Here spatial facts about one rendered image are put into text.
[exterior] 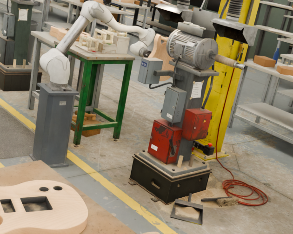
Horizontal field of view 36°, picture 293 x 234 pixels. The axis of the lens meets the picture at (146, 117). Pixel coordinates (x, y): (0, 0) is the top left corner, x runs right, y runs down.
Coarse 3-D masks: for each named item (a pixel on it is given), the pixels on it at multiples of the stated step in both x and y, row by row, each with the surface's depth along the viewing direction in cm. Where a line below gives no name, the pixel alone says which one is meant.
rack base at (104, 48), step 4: (100, 40) 459; (92, 44) 458; (100, 44) 446; (104, 44) 444; (112, 44) 451; (100, 48) 446; (104, 48) 445; (108, 48) 448; (112, 48) 451; (104, 52) 447; (108, 52) 450; (112, 52) 453
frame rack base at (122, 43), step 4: (108, 36) 462; (116, 36) 452; (120, 36) 457; (116, 40) 452; (120, 40) 453; (124, 40) 456; (128, 40) 459; (116, 44) 452; (120, 44) 455; (124, 44) 458; (128, 44) 461; (116, 48) 454; (120, 48) 457; (124, 48) 460; (116, 52) 456; (120, 52) 459; (124, 52) 462
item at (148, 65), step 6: (144, 60) 366; (150, 60) 363; (156, 60) 367; (162, 60) 372; (144, 66) 366; (150, 66) 365; (156, 66) 369; (144, 72) 367; (150, 72) 367; (138, 78) 373; (144, 78) 368; (150, 78) 370; (156, 78) 374; (150, 84) 378; (162, 84) 374
